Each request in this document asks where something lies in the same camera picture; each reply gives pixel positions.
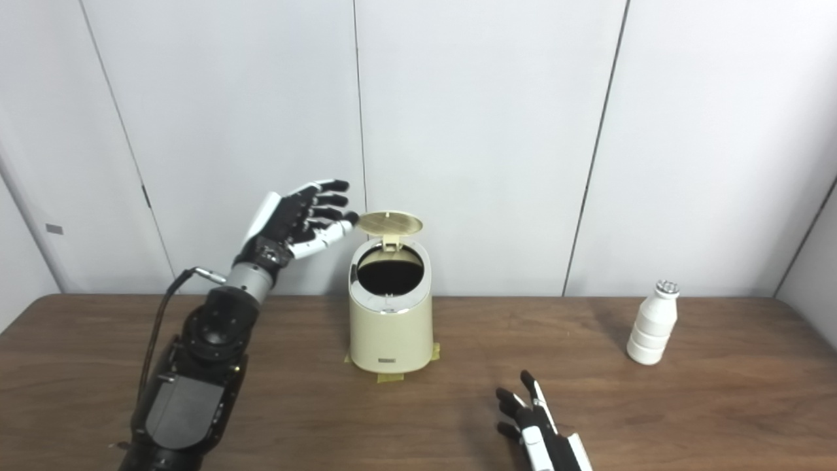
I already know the round cream bin lid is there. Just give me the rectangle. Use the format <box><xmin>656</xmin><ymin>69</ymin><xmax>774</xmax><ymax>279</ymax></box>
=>
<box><xmin>355</xmin><ymin>210</ymin><xmax>424</xmax><ymax>253</ymax></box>

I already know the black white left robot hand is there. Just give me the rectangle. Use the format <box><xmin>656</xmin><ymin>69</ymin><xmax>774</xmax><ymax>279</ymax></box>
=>
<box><xmin>232</xmin><ymin>179</ymin><xmax>360</xmax><ymax>272</ymax></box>

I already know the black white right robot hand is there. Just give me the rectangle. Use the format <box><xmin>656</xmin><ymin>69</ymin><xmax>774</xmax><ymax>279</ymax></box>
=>
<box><xmin>495</xmin><ymin>370</ymin><xmax>594</xmax><ymax>471</ymax></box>

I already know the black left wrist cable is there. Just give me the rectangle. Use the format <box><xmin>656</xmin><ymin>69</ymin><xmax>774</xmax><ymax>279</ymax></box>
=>
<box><xmin>134</xmin><ymin>266</ymin><xmax>228</xmax><ymax>406</ymax></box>

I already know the small white plastic bottle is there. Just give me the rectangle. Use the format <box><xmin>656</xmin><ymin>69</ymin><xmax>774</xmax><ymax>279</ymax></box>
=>
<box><xmin>626</xmin><ymin>279</ymin><xmax>681</xmax><ymax>366</ymax></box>

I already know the cream-colored bin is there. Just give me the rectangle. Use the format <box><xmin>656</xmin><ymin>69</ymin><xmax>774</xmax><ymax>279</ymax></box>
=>
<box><xmin>347</xmin><ymin>237</ymin><xmax>434</xmax><ymax>374</ymax></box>

